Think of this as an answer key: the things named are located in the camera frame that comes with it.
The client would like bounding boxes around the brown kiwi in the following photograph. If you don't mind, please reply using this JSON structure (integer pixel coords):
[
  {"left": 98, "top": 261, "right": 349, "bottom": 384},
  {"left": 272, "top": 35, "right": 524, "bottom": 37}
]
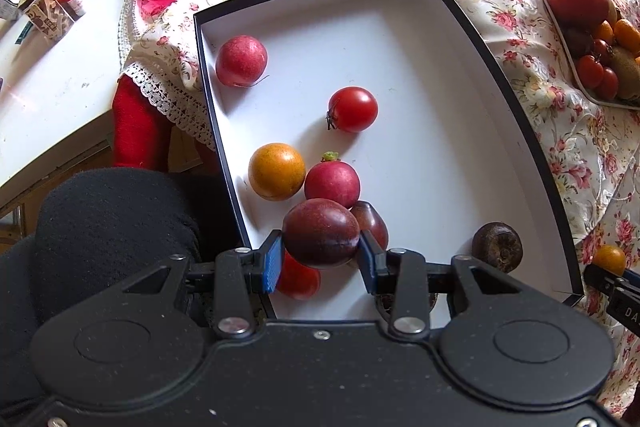
[{"left": 610, "top": 47, "right": 640, "bottom": 102}]

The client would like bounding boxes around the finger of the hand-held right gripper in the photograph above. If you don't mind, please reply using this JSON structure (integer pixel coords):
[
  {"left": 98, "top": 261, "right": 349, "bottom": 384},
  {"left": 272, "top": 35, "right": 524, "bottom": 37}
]
[{"left": 583, "top": 262, "right": 640, "bottom": 297}]

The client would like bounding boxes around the pink fruit with green top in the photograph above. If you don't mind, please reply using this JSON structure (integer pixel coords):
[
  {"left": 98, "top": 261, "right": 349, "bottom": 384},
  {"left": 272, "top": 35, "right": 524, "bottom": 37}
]
[{"left": 304, "top": 151, "right": 362, "bottom": 210}]

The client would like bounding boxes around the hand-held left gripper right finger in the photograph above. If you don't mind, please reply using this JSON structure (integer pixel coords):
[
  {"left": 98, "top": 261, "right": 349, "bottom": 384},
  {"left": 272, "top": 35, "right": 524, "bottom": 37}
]
[{"left": 359, "top": 230, "right": 556, "bottom": 341}]

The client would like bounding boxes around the dark brown wrinkled fruit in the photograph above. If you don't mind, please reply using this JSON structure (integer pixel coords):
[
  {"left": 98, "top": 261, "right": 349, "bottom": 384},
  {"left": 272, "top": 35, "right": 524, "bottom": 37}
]
[{"left": 472, "top": 222, "right": 524, "bottom": 274}]

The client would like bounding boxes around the red tomato with stem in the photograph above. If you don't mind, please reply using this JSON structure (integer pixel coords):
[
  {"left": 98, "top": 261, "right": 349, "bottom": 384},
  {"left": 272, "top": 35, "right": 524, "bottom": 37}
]
[{"left": 326, "top": 87, "right": 379, "bottom": 134}]

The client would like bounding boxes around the person's black clothing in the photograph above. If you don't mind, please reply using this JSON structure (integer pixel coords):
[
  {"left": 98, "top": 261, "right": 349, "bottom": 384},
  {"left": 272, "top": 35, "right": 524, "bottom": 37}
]
[{"left": 0, "top": 167, "right": 251, "bottom": 418}]

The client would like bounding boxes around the dark purple plum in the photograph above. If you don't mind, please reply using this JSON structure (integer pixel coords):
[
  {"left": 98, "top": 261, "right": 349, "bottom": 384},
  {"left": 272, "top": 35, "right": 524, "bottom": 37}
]
[
  {"left": 564, "top": 27, "right": 596, "bottom": 58},
  {"left": 281, "top": 198, "right": 362, "bottom": 270}
]

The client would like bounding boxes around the white box with black rim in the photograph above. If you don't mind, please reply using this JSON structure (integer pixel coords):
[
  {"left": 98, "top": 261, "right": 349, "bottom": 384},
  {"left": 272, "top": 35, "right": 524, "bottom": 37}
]
[{"left": 192, "top": 0, "right": 585, "bottom": 323}]

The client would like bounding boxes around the small red tomato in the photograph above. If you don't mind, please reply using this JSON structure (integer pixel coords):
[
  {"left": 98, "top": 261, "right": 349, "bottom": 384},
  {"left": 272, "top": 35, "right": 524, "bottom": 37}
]
[{"left": 592, "top": 39, "right": 614, "bottom": 66}]

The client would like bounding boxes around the pink round fruit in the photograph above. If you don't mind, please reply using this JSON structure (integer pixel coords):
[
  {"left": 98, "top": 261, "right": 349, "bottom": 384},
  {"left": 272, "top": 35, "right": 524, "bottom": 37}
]
[{"left": 215, "top": 35, "right": 269, "bottom": 88}]

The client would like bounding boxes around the dark red-brown plum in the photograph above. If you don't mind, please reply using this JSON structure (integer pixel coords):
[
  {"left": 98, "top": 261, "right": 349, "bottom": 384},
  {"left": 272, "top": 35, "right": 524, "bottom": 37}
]
[{"left": 349, "top": 201, "right": 390, "bottom": 253}]

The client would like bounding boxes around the white plate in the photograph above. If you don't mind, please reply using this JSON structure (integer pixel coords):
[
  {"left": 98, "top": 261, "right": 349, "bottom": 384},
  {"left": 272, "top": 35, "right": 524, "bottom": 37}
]
[{"left": 542, "top": 0, "right": 640, "bottom": 110}]

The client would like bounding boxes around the round orange citrus fruit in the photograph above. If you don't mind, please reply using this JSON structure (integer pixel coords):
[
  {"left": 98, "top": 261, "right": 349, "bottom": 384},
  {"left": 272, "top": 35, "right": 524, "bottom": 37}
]
[{"left": 248, "top": 142, "right": 307, "bottom": 202}]

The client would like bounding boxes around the small orange mandarin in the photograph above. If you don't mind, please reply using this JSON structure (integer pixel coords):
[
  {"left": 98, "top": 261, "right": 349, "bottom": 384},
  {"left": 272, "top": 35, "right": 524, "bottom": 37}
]
[
  {"left": 594, "top": 21, "right": 616, "bottom": 46},
  {"left": 613, "top": 19, "right": 640, "bottom": 56}
]

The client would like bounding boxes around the small yellow-orange citrus fruit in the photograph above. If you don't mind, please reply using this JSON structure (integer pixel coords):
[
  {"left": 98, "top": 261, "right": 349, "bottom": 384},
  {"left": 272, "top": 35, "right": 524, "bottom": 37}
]
[{"left": 592, "top": 244, "right": 628, "bottom": 278}]

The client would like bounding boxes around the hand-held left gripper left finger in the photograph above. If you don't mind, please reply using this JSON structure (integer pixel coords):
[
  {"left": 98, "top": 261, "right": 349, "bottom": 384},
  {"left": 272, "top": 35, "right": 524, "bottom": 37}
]
[{"left": 92, "top": 230, "right": 286, "bottom": 340}]

